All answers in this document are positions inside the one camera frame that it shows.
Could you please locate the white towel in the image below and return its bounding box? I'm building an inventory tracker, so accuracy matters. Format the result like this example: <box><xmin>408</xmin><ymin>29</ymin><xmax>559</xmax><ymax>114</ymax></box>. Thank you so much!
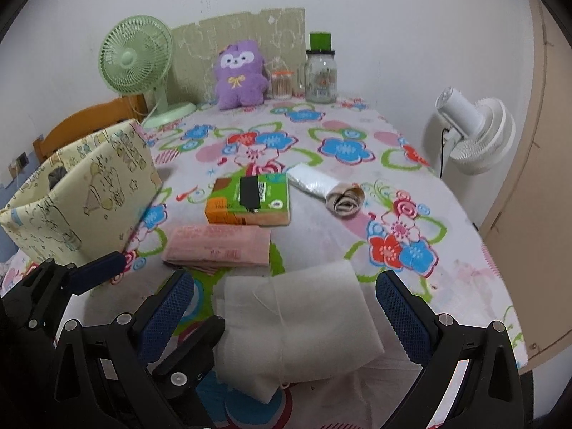
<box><xmin>213</xmin><ymin>259</ymin><xmax>386</xmax><ymax>403</ymax></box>

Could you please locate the glass jar mug green lid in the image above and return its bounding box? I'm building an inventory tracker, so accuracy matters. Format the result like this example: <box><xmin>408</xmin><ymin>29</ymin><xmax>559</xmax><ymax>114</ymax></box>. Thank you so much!
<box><xmin>299</xmin><ymin>31</ymin><xmax>338</xmax><ymax>103</ymax></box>

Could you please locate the green orange tissue pack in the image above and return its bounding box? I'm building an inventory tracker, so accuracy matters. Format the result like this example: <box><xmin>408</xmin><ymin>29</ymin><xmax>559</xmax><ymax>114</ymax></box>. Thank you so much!
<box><xmin>204</xmin><ymin>172</ymin><xmax>291</xmax><ymax>227</ymax></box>

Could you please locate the floral tablecloth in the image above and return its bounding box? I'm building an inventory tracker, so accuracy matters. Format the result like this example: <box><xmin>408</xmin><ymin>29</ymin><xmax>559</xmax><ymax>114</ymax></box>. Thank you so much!
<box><xmin>0</xmin><ymin>94</ymin><xmax>530</xmax><ymax>429</ymax></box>

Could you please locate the pink packet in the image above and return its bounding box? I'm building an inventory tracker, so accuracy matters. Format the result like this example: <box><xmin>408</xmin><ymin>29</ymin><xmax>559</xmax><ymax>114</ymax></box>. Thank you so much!
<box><xmin>162</xmin><ymin>225</ymin><xmax>272</xmax><ymax>273</ymax></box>

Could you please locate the striped sock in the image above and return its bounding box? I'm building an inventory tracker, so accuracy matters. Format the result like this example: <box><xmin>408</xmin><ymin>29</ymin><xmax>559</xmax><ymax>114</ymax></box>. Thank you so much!
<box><xmin>325</xmin><ymin>182</ymin><xmax>365</xmax><ymax>220</ymax></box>

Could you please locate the silver foil packet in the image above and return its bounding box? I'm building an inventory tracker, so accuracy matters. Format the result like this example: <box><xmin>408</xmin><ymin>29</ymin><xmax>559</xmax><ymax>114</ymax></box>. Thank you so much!
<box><xmin>286</xmin><ymin>163</ymin><xmax>342</xmax><ymax>199</ymax></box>

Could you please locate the green cartoon printed board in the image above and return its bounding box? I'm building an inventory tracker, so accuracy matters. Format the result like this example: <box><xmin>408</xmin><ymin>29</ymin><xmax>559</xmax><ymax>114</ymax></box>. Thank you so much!
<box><xmin>171</xmin><ymin>6</ymin><xmax>307</xmax><ymax>103</ymax></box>

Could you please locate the beige door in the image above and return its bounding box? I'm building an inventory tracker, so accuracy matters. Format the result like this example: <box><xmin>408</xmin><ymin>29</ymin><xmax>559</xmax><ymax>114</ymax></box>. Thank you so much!
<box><xmin>478</xmin><ymin>0</ymin><xmax>572</xmax><ymax>376</ymax></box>

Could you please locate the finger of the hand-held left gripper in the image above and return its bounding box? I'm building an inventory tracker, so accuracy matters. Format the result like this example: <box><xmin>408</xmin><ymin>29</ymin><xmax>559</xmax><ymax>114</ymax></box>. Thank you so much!
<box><xmin>20</xmin><ymin>252</ymin><xmax>127</xmax><ymax>336</ymax></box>
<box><xmin>152</xmin><ymin>315</ymin><xmax>226</xmax><ymax>396</ymax></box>

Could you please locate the white standing fan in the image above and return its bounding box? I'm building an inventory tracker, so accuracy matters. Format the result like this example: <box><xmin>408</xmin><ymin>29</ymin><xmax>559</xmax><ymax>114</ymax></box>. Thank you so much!
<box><xmin>426</xmin><ymin>87</ymin><xmax>517</xmax><ymax>176</ymax></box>

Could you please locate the black fan cable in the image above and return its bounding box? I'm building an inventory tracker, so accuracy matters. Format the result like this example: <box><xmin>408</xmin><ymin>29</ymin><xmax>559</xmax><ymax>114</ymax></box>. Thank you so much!
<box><xmin>439</xmin><ymin>126</ymin><xmax>450</xmax><ymax>179</ymax></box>

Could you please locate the cotton swab jar orange lid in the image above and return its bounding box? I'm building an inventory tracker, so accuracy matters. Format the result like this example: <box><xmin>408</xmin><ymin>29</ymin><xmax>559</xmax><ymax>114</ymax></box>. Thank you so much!
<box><xmin>270</xmin><ymin>69</ymin><xmax>294</xmax><ymax>100</ymax></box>

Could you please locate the purple plush toy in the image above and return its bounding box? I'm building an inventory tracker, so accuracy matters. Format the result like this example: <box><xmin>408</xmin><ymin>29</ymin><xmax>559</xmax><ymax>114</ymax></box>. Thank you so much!
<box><xmin>213</xmin><ymin>39</ymin><xmax>271</xmax><ymax>111</ymax></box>

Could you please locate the wooden bed headboard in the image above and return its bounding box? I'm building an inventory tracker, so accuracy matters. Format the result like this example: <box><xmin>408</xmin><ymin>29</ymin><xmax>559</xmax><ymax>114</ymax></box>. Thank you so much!
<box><xmin>32</xmin><ymin>96</ymin><xmax>148</xmax><ymax>164</ymax></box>

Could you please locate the yellow cartoon fabric storage box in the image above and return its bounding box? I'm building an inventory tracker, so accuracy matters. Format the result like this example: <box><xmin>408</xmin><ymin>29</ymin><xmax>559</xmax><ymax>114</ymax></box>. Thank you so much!
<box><xmin>0</xmin><ymin>118</ymin><xmax>162</xmax><ymax>273</ymax></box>

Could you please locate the green desk fan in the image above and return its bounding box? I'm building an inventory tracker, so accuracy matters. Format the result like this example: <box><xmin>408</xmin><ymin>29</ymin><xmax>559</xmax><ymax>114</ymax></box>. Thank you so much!
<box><xmin>98</xmin><ymin>15</ymin><xmax>197</xmax><ymax>129</ymax></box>

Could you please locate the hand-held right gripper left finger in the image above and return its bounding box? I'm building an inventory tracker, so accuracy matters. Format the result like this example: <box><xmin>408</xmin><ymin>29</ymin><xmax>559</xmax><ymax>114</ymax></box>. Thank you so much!
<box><xmin>54</xmin><ymin>270</ymin><xmax>197</xmax><ymax>429</ymax></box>

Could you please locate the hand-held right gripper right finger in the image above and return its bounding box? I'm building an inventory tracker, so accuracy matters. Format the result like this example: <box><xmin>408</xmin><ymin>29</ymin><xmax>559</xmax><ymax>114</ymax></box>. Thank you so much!
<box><xmin>375</xmin><ymin>270</ymin><xmax>523</xmax><ymax>429</ymax></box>

